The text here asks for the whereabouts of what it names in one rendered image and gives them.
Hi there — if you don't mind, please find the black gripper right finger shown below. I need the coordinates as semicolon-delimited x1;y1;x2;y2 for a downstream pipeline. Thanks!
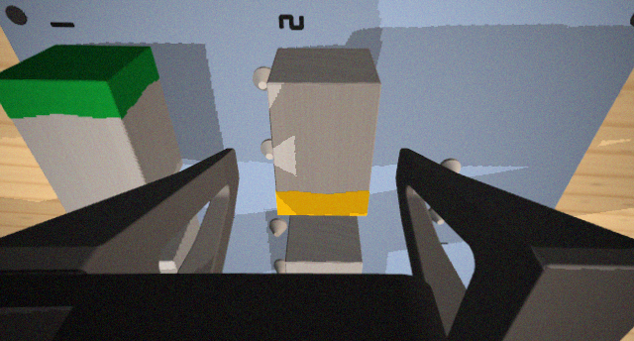
395;148;634;341

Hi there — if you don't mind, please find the grey block with blue end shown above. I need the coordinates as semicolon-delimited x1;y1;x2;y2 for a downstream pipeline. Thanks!
159;214;200;274

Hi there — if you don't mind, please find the grey block with green end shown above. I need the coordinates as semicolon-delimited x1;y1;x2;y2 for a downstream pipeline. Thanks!
0;45;183;213

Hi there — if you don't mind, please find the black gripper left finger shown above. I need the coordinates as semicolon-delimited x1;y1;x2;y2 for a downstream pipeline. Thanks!
0;148;240;274

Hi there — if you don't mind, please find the grey metal block with yellow end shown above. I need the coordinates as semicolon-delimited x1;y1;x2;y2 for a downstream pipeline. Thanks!
266;48;381;216

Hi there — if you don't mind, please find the grey block with red end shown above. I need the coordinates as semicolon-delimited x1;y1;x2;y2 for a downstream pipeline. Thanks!
285;215;363;274

